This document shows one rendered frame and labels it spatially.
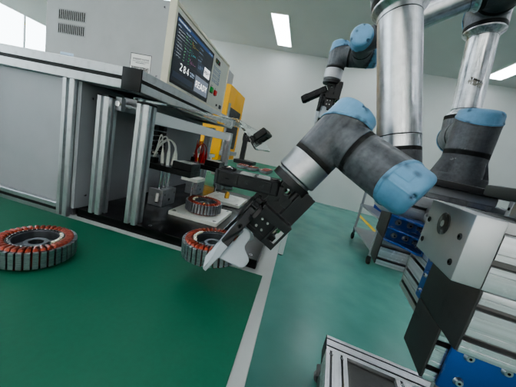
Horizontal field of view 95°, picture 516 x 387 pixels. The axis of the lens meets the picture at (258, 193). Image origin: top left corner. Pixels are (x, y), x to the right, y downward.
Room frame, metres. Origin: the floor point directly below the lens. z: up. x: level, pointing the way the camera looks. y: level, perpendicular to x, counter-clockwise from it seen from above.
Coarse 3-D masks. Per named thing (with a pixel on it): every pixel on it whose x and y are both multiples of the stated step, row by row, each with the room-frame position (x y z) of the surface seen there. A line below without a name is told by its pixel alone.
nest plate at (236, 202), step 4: (216, 192) 1.02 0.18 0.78; (220, 192) 1.04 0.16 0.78; (204, 196) 0.91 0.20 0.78; (208, 196) 0.92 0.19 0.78; (212, 196) 0.93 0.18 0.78; (216, 196) 0.95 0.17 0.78; (220, 196) 0.97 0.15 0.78; (232, 196) 1.01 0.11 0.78; (220, 200) 0.89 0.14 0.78; (224, 200) 0.90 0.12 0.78; (228, 200) 0.92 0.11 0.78; (232, 200) 0.93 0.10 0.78; (236, 200) 0.95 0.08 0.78; (240, 200) 0.96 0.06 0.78; (244, 200) 0.98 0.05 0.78; (224, 204) 0.88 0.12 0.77; (228, 204) 0.88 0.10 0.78; (232, 204) 0.88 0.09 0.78; (236, 204) 0.89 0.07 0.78; (240, 204) 0.90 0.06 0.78; (236, 208) 0.87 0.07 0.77
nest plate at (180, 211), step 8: (176, 208) 0.68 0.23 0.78; (184, 208) 0.70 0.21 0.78; (176, 216) 0.65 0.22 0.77; (184, 216) 0.65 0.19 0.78; (192, 216) 0.65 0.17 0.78; (200, 216) 0.66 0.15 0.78; (208, 216) 0.68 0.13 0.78; (216, 216) 0.70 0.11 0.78; (224, 216) 0.71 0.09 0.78; (208, 224) 0.64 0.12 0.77; (216, 224) 0.63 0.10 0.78
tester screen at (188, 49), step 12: (180, 24) 0.68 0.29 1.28; (180, 36) 0.69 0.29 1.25; (192, 36) 0.75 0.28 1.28; (180, 48) 0.70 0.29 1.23; (192, 48) 0.76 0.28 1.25; (204, 48) 0.83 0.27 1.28; (180, 60) 0.71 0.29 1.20; (192, 60) 0.77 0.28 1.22; (204, 60) 0.85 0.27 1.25; (180, 72) 0.71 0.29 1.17; (192, 72) 0.78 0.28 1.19; (180, 84) 0.72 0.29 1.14
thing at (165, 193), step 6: (156, 186) 0.73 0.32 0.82; (150, 192) 0.70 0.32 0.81; (156, 192) 0.70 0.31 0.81; (162, 192) 0.70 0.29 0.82; (168, 192) 0.73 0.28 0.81; (174, 192) 0.76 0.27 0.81; (150, 198) 0.70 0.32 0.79; (162, 198) 0.70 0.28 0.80; (168, 198) 0.73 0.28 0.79; (156, 204) 0.70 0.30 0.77; (162, 204) 0.70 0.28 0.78; (168, 204) 0.74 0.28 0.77
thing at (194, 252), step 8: (192, 232) 0.42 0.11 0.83; (200, 232) 0.43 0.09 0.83; (208, 232) 0.44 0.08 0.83; (216, 232) 0.45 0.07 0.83; (224, 232) 0.45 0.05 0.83; (184, 240) 0.39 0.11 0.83; (192, 240) 0.39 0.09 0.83; (200, 240) 0.43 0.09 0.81; (208, 240) 0.42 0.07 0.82; (216, 240) 0.42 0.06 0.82; (184, 248) 0.38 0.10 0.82; (192, 248) 0.37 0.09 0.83; (200, 248) 0.37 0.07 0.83; (208, 248) 0.37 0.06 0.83; (184, 256) 0.37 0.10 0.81; (192, 256) 0.36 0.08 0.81; (200, 256) 0.36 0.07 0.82; (200, 264) 0.36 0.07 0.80; (216, 264) 0.36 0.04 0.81; (224, 264) 0.37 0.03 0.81; (232, 264) 0.38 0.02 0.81
